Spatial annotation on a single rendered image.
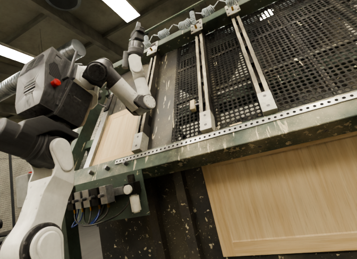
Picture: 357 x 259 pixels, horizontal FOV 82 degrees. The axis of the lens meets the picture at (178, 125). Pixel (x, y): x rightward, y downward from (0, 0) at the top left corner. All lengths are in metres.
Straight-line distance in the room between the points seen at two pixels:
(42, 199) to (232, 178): 0.89
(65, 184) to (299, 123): 0.98
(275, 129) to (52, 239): 0.93
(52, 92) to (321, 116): 1.10
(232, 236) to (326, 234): 0.43
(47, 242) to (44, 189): 0.19
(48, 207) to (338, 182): 1.24
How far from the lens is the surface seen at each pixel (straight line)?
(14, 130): 0.93
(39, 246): 0.89
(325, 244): 1.28
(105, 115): 1.76
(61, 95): 1.04
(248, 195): 1.22
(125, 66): 1.23
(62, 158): 0.96
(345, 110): 1.00
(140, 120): 1.36
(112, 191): 1.20
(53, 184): 0.95
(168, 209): 1.40
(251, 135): 0.96
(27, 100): 1.08
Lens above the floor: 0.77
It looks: 12 degrees up
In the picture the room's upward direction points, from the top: 13 degrees counter-clockwise
